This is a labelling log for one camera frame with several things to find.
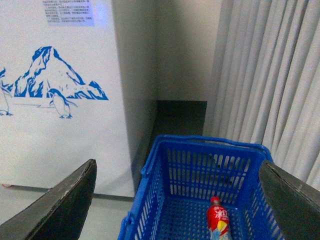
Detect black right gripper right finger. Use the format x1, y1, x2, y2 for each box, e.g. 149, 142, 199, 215
259, 160, 320, 240

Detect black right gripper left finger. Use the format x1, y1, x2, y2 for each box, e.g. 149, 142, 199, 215
0, 159, 97, 240

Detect red iced tea bottle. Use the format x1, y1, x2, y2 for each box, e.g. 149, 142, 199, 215
206, 196, 232, 240

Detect blue plastic shopping basket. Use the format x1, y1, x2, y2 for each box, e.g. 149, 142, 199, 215
118, 134, 284, 240

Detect white vertical blinds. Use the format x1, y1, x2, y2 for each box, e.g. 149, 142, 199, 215
203, 0, 320, 189

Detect white chest freezer blue trim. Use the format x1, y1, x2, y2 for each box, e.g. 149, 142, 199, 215
0, 0, 156, 197

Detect grey text sticker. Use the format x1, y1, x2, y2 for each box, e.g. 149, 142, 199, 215
42, 0, 95, 27

